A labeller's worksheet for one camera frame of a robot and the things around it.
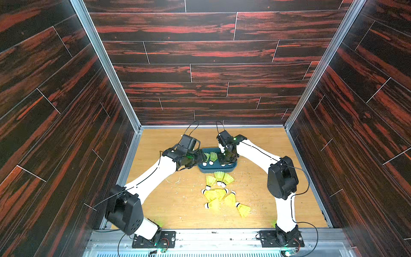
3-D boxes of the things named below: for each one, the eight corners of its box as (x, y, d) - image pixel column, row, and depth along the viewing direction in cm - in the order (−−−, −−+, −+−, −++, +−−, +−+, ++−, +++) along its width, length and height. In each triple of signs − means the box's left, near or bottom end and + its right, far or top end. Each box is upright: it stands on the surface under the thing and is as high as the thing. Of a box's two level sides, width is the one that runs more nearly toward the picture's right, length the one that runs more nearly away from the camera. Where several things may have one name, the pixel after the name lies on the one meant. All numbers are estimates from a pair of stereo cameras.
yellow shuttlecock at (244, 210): (232, 211, 84) (233, 210, 82) (236, 202, 87) (236, 201, 85) (247, 219, 81) (248, 217, 79) (250, 209, 84) (251, 208, 82)
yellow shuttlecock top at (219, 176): (214, 186, 92) (215, 182, 89) (214, 175, 97) (214, 171, 93) (225, 186, 92) (225, 182, 89) (224, 175, 97) (224, 171, 93)
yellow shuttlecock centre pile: (201, 201, 86) (201, 200, 85) (201, 190, 91) (201, 188, 89) (218, 201, 86) (219, 200, 85) (218, 190, 91) (218, 188, 89)
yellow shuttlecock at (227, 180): (223, 188, 91) (224, 185, 88) (217, 180, 94) (217, 177, 91) (232, 182, 94) (233, 178, 91) (226, 174, 97) (227, 171, 94)
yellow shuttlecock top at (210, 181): (205, 190, 90) (205, 186, 87) (205, 179, 95) (205, 175, 91) (215, 190, 90) (216, 186, 87) (215, 179, 95) (215, 175, 91)
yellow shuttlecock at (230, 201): (224, 207, 85) (225, 205, 83) (223, 192, 90) (223, 190, 88) (236, 207, 85) (237, 205, 83) (234, 192, 90) (235, 190, 88)
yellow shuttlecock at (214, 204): (204, 210, 84) (204, 209, 82) (204, 200, 87) (204, 198, 85) (219, 210, 84) (220, 209, 82) (219, 200, 87) (219, 198, 85)
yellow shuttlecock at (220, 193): (214, 198, 87) (214, 197, 86) (214, 189, 91) (214, 188, 89) (229, 198, 87) (229, 197, 86) (228, 189, 91) (228, 188, 89)
